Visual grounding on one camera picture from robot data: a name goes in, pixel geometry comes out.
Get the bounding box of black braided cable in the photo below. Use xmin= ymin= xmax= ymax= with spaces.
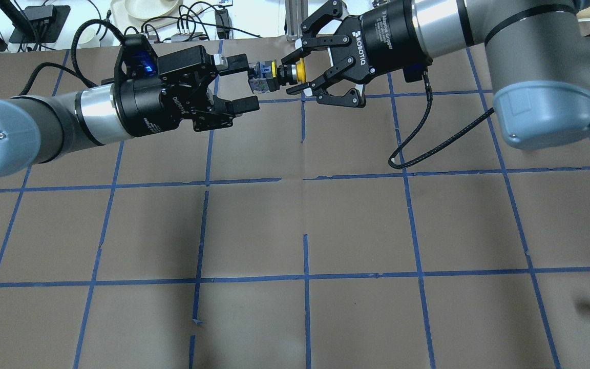
xmin=388 ymin=72 xmax=495 ymax=170

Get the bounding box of brown paper table mat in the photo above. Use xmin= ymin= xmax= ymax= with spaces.
xmin=0 ymin=73 xmax=590 ymax=368

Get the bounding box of black power adapter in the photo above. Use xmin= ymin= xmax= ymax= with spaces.
xmin=215 ymin=8 xmax=231 ymax=39

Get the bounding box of aluminium frame post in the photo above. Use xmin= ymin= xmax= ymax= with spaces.
xmin=285 ymin=0 xmax=309 ymax=42

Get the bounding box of beige plate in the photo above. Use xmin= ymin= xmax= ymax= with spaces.
xmin=122 ymin=0 xmax=182 ymax=21

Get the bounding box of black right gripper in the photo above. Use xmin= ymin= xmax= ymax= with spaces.
xmin=281 ymin=1 xmax=432 ymax=108

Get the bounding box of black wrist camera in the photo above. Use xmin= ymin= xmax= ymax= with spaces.
xmin=113 ymin=34 xmax=158 ymax=83

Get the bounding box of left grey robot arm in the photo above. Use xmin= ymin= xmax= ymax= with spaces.
xmin=0 ymin=35 xmax=259 ymax=177

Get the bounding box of white paper cup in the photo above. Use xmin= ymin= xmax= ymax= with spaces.
xmin=77 ymin=27 xmax=100 ymax=48

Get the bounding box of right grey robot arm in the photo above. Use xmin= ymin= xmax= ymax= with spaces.
xmin=243 ymin=1 xmax=590 ymax=150

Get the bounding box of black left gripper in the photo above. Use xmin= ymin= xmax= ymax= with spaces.
xmin=116 ymin=45 xmax=260 ymax=137

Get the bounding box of beige tray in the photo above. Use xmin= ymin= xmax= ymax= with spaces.
xmin=109 ymin=1 xmax=206 ymax=39

